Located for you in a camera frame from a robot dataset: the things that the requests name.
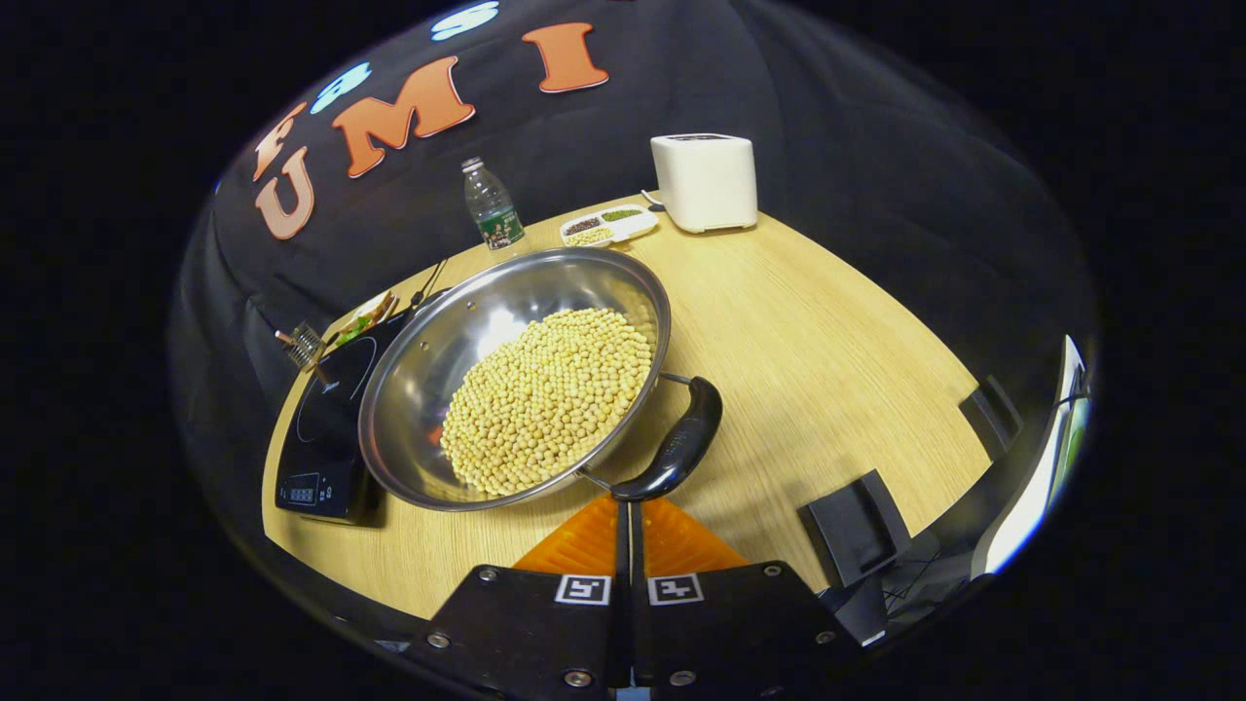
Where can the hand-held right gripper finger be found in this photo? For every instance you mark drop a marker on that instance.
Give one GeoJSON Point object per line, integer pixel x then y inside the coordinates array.
{"type": "Point", "coordinates": [622, 555]}
{"type": "Point", "coordinates": [638, 555]}

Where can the pile of yellow soybeans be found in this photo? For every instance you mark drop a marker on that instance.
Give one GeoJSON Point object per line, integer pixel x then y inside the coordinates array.
{"type": "Point", "coordinates": [545, 399]}

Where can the stainless steel pot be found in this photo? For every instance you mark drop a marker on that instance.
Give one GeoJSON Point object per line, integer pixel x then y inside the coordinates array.
{"type": "Point", "coordinates": [428, 370]}

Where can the black induction cooktop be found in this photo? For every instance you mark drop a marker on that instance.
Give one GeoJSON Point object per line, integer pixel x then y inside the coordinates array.
{"type": "Point", "coordinates": [326, 428]}

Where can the white divided bean dish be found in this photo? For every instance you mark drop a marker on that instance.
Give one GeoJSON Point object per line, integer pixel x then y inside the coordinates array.
{"type": "Point", "coordinates": [608, 226]}

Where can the sandwich with lettuce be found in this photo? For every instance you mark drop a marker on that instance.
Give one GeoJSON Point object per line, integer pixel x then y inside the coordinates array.
{"type": "Point", "coordinates": [362, 316]}

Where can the clear plastic water bottle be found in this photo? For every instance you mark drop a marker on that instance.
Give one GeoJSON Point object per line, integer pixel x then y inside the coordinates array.
{"type": "Point", "coordinates": [492, 209]}

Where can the white toaster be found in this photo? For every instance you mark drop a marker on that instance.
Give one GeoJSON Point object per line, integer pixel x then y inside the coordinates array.
{"type": "Point", "coordinates": [706, 185]}

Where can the black backdrop cloth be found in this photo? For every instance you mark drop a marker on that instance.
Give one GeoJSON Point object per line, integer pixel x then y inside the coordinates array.
{"type": "Point", "coordinates": [827, 117]}

